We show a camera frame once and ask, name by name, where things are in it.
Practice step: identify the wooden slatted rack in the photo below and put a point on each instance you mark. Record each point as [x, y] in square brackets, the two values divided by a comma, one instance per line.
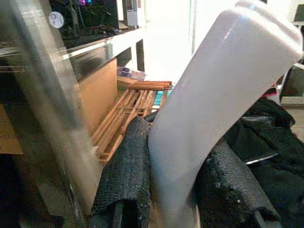
[123, 111]

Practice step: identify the black fabric garment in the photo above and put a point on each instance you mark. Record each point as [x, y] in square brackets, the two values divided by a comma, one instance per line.
[273, 142]

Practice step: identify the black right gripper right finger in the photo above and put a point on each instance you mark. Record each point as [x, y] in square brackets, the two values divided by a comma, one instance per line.
[228, 185]

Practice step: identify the grey metal pole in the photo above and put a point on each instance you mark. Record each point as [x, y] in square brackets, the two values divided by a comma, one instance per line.
[47, 102]

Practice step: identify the brown wooden cabinet panel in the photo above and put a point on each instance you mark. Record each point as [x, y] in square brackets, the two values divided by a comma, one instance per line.
[99, 95]

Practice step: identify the blue flat package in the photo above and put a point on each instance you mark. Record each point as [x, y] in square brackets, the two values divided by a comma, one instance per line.
[129, 73]

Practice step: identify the teal striped item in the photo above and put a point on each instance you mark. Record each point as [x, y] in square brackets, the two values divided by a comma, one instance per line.
[160, 98]

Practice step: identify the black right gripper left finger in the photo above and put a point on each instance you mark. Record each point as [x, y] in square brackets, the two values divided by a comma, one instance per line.
[126, 171]

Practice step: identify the round white sticker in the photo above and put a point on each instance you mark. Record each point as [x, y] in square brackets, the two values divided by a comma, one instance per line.
[56, 20]

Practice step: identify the white box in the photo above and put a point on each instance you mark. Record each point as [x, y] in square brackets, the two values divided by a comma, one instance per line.
[135, 12]

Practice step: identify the black glass computer case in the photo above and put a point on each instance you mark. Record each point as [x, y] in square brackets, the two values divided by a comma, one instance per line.
[88, 16]

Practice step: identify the white desk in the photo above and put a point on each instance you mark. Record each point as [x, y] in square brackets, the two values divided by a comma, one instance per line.
[114, 45]

